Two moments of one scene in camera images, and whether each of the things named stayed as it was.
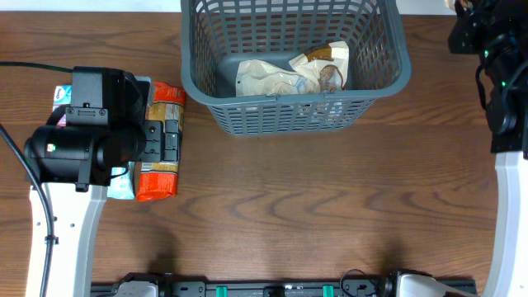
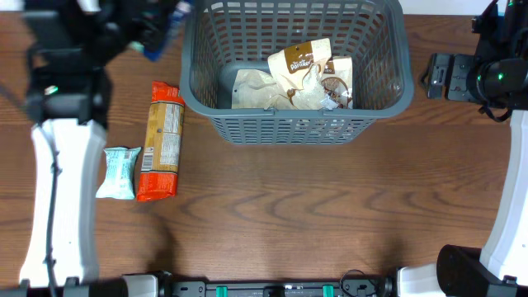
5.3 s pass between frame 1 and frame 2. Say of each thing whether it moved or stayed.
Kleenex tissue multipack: moved
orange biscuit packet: stayed
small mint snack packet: stayed
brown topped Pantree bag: moved
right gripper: moved
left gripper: moved
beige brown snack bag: moved
